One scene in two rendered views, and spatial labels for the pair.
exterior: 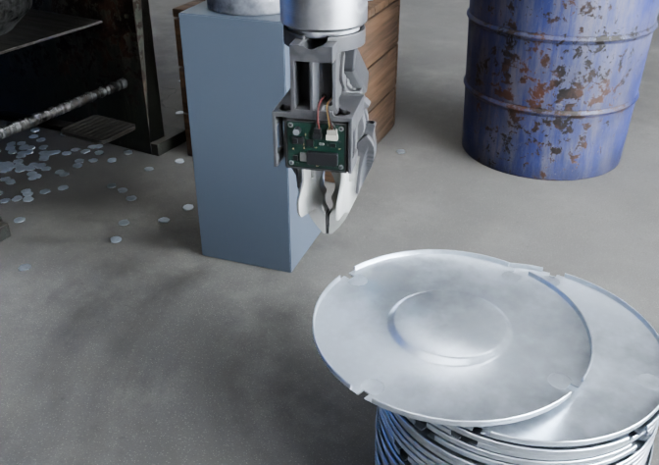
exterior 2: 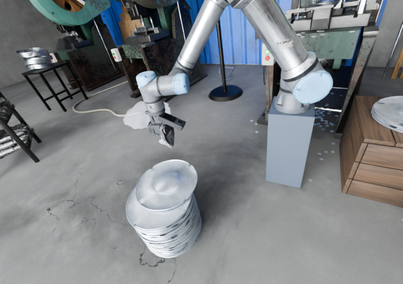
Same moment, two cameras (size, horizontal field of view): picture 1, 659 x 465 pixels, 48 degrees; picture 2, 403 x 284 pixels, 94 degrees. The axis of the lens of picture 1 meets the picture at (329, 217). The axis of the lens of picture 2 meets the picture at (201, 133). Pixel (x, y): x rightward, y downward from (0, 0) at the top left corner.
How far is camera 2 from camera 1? 1.18 m
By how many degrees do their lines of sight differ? 83
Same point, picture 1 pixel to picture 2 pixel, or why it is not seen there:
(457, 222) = (325, 240)
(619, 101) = not seen: outside the picture
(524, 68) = not seen: outside the picture
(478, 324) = (164, 186)
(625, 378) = (140, 216)
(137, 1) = (352, 87)
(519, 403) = (140, 192)
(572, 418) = (134, 202)
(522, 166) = not seen: outside the picture
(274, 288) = (256, 177)
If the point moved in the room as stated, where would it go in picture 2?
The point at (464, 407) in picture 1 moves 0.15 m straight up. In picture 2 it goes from (143, 183) to (130, 160)
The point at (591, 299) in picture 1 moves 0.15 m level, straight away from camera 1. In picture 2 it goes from (171, 218) to (204, 234)
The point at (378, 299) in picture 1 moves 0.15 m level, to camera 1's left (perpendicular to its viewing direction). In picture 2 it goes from (179, 170) to (184, 150)
